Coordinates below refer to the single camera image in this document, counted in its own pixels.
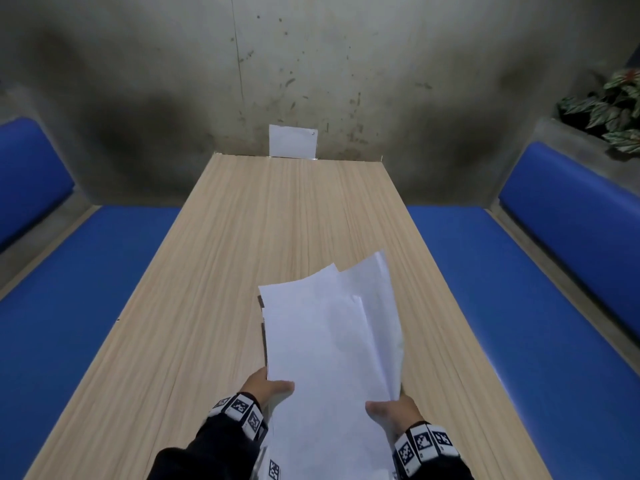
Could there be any person's left hand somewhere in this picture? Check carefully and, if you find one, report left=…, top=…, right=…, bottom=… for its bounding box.
left=240, top=367, right=295, bottom=408

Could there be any person's right hand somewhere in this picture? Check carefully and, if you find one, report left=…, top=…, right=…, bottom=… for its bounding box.
left=365, top=393, right=425, bottom=441

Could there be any stack of white paper sheets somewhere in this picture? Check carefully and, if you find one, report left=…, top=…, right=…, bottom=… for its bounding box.
left=255, top=250, right=405, bottom=480

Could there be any person's left forearm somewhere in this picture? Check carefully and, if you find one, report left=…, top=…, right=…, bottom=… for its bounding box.
left=148, top=414, right=266, bottom=480

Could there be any person's right forearm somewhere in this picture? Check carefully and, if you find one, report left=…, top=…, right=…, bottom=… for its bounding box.
left=400, top=452, right=476, bottom=480

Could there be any left wristband with marker tags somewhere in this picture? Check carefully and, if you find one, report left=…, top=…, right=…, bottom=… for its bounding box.
left=209, top=392, right=269, bottom=441

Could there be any wristband with marker tags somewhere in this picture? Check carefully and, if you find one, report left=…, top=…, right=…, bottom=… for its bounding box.
left=391, top=421, right=461, bottom=478
left=209, top=392, right=269, bottom=441

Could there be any right wristband with marker tags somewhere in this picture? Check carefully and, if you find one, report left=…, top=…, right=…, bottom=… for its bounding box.
left=391, top=421, right=461, bottom=478

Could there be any wooden table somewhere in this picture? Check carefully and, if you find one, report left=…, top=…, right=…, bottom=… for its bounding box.
left=23, top=152, right=553, bottom=480

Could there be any blue padded bench seat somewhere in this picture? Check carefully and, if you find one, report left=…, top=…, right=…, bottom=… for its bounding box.
left=406, top=205, right=640, bottom=480
left=0, top=205, right=182, bottom=480

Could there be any white paper card stand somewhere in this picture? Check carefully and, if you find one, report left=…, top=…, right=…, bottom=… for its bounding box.
left=268, top=125, right=319, bottom=159

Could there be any blue padded bench backrest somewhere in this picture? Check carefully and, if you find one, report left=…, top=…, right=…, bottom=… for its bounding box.
left=498, top=141, right=640, bottom=341
left=0, top=118, right=76, bottom=250

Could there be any green pink leafy plant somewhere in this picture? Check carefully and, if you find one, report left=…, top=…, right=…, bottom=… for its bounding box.
left=557, top=68, right=640, bottom=155

